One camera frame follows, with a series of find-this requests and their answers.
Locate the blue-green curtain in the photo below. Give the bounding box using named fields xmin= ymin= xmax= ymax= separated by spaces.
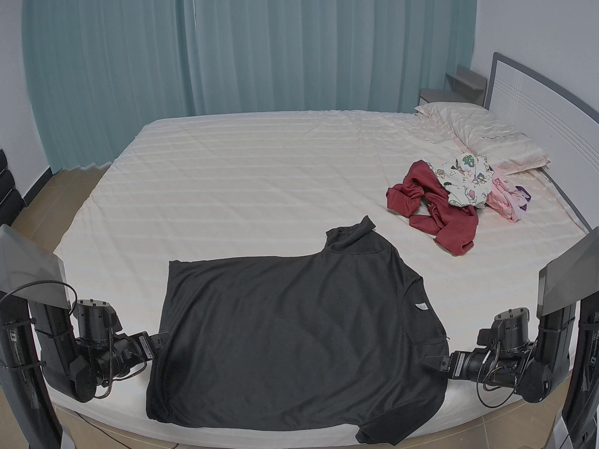
xmin=22 ymin=0 xmax=197 ymax=174
xmin=183 ymin=0 xmax=478 ymax=117

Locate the grey bedside table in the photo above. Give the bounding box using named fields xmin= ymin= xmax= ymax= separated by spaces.
xmin=419 ymin=65 xmax=488 ymax=109

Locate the black chest of drawers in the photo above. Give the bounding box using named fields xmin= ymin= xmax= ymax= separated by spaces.
xmin=0 ymin=149 xmax=26 ymax=227

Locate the bed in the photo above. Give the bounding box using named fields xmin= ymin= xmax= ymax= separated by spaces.
xmin=49 ymin=52 xmax=599 ymax=443

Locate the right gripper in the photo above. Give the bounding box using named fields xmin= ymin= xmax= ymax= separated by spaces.
xmin=422 ymin=350 xmax=497 ymax=383

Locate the purple garment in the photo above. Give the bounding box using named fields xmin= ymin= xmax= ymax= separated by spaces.
xmin=514 ymin=185 xmax=534 ymax=213

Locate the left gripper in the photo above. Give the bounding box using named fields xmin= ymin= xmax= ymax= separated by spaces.
xmin=110 ymin=331 xmax=170 ymax=373

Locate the black cable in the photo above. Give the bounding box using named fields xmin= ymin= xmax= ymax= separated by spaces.
xmin=0 ymin=280 xmax=78 ymax=319

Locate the pink garment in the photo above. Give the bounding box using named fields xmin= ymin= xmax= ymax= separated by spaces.
xmin=486 ymin=166 xmax=528 ymax=224

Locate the black T-shirt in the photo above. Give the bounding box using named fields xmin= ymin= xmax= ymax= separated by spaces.
xmin=146 ymin=215 xmax=451 ymax=445

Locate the white printed pyjama top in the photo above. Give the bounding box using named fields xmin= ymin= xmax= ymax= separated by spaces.
xmin=431 ymin=153 xmax=496 ymax=209

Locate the dark red garment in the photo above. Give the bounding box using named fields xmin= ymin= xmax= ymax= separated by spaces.
xmin=386 ymin=161 xmax=479 ymax=257

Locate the cream pillow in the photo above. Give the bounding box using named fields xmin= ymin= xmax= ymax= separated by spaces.
xmin=414 ymin=101 xmax=552 ymax=176

